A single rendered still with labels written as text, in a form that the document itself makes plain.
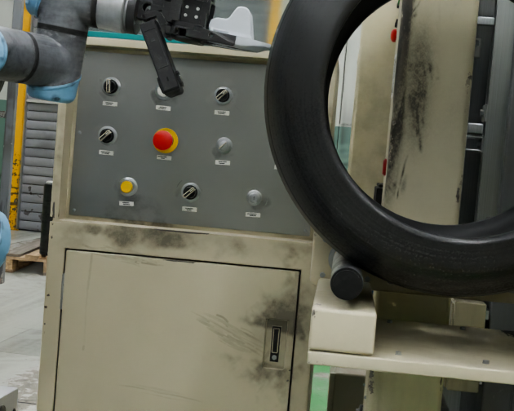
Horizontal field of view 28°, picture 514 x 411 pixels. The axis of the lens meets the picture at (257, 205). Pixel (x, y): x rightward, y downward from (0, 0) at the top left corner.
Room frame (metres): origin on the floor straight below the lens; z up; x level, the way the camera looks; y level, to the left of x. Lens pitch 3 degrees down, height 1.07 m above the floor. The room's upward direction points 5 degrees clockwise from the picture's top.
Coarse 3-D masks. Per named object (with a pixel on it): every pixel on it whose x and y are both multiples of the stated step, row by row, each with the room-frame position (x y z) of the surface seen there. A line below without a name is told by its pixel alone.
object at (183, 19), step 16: (128, 0) 1.49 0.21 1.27; (144, 0) 1.51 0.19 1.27; (160, 0) 1.51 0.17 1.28; (176, 0) 1.48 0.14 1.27; (192, 0) 1.49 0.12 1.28; (208, 0) 1.49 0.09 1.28; (128, 16) 1.49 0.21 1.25; (144, 16) 1.50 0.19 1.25; (160, 16) 1.50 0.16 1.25; (176, 16) 1.48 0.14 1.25; (192, 16) 1.49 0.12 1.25; (208, 16) 1.54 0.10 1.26; (128, 32) 1.52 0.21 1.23; (176, 32) 1.49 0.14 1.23
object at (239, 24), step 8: (240, 8) 1.49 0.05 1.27; (232, 16) 1.49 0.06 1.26; (240, 16) 1.49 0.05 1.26; (248, 16) 1.49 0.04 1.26; (216, 24) 1.49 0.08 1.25; (224, 24) 1.49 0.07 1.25; (232, 24) 1.49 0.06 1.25; (240, 24) 1.49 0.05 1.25; (248, 24) 1.49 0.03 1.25; (232, 32) 1.49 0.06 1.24; (240, 32) 1.49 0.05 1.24; (248, 32) 1.49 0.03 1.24; (240, 40) 1.48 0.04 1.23; (248, 40) 1.48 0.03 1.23; (240, 48) 1.50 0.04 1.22; (248, 48) 1.49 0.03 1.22; (256, 48) 1.49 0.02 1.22; (264, 48) 1.50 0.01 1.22
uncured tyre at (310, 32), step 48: (336, 0) 1.38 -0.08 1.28; (384, 0) 1.64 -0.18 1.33; (288, 48) 1.40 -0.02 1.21; (336, 48) 1.65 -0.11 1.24; (288, 96) 1.39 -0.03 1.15; (288, 144) 1.40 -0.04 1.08; (288, 192) 1.45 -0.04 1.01; (336, 192) 1.38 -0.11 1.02; (336, 240) 1.41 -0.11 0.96; (384, 240) 1.38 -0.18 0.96; (432, 240) 1.37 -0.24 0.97; (480, 240) 1.36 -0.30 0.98; (432, 288) 1.40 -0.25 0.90; (480, 288) 1.39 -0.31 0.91
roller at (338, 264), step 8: (336, 256) 1.60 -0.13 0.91; (336, 264) 1.47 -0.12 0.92; (344, 264) 1.42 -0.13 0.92; (352, 264) 1.43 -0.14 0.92; (336, 272) 1.38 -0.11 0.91; (344, 272) 1.38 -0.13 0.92; (352, 272) 1.37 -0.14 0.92; (360, 272) 1.40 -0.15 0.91; (336, 280) 1.38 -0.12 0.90; (344, 280) 1.38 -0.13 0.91; (352, 280) 1.37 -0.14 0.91; (360, 280) 1.37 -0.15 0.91; (336, 288) 1.38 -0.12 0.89; (344, 288) 1.38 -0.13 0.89; (352, 288) 1.37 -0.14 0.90; (360, 288) 1.37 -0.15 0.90; (336, 296) 1.38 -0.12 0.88; (344, 296) 1.37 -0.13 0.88; (352, 296) 1.37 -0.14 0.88
